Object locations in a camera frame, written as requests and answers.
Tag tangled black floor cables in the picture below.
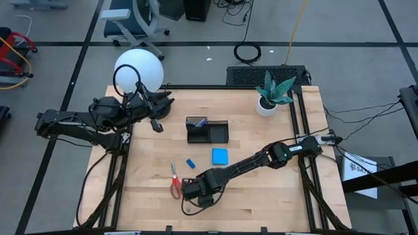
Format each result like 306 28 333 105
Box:
214 0 252 27

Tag yellow hanging cable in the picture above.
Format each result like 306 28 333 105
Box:
283 0 309 66

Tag white office chair blue seat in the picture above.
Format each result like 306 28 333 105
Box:
100 0 171 61

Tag green plant in white pot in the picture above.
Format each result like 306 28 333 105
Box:
255 70 297 118

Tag blue sticky note pad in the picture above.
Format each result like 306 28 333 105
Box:
212 148 229 166

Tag grey side table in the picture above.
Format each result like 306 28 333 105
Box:
336 155 410 210

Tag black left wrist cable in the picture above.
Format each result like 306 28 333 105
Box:
112 64 144 99

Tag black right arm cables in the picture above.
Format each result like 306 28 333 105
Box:
323 100 406 142

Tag white globe lamp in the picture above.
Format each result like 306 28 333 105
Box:
114 48 165 98

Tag black round lamp base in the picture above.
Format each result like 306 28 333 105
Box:
152 97 172 121

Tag coiled black floor cable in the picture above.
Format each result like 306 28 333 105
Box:
233 0 263 65

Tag red and black cart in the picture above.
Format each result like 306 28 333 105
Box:
0 27 39 89

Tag black mesh desk organizer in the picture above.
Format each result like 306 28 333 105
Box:
185 116 230 144

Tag black metal beam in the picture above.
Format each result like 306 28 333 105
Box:
341 159 418 194

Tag white printed paper sheet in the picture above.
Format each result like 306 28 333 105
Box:
342 151 379 200

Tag red handled scissors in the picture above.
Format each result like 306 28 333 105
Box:
169 157 183 200

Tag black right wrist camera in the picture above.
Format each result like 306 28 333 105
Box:
197 194 216 209

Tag yellow cord on cart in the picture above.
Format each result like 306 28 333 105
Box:
0 35 33 91

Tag black aluminium table frame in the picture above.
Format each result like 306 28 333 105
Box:
74 84 352 234

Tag black perforated metal case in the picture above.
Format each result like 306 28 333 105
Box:
225 65 310 87

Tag black computer tower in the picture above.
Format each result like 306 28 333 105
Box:
183 0 212 22

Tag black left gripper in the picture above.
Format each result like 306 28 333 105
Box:
125 81 176 134

